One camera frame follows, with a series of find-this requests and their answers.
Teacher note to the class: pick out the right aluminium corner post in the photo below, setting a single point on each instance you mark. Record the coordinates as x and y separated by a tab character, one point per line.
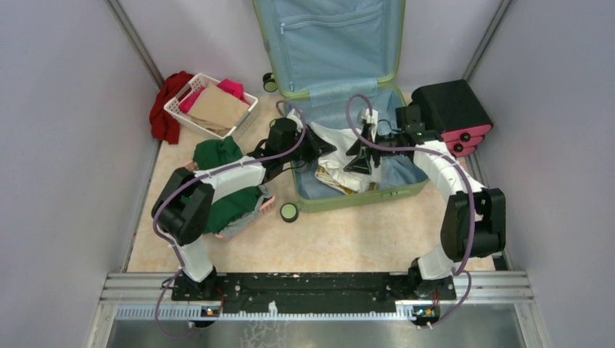
492	28

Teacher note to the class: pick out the tan folded cloth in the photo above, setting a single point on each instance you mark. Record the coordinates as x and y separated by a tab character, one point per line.
218	122

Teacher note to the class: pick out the green hard-shell suitcase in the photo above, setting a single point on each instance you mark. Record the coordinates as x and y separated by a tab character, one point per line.
332	58

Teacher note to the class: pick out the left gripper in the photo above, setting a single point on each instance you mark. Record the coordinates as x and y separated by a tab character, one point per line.
310	146

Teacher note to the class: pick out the left aluminium corner post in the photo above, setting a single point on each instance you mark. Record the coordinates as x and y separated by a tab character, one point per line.
132	34

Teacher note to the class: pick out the white plastic basket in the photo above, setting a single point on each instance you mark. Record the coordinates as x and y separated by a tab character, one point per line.
199	80

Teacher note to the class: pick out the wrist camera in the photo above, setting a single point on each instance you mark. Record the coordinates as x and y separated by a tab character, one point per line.
369	117
294	115

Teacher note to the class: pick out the pink plastic basket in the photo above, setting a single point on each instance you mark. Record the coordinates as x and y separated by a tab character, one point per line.
218	183

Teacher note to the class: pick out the white garment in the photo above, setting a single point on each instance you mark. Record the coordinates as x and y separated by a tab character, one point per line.
343	139

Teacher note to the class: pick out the magenta cloth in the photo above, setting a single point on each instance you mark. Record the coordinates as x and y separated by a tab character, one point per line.
226	95

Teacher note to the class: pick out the green garment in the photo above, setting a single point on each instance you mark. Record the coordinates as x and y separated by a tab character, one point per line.
214	153

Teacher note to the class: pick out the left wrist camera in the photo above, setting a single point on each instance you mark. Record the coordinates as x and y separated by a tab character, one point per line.
294	115

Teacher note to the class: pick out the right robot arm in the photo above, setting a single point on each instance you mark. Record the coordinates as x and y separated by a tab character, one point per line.
474	220

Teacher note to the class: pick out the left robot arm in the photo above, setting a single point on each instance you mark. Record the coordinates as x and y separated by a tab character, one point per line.
182	210

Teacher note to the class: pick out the red cloth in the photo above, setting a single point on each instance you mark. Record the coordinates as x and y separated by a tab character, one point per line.
164	126

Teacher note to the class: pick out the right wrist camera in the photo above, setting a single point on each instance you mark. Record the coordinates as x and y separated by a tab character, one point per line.
369	117

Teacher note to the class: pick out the black and pink storage stack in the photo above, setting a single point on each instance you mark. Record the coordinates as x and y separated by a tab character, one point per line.
453	110

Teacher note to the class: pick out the aluminium corner post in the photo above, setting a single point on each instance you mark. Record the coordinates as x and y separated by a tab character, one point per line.
492	28
132	34

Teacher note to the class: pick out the yellow patterned garment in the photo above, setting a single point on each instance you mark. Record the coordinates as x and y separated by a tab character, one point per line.
345	182

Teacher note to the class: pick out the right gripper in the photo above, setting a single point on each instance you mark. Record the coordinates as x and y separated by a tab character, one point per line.
366	143

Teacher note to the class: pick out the grey garment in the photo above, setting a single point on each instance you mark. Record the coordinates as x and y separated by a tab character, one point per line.
265	204

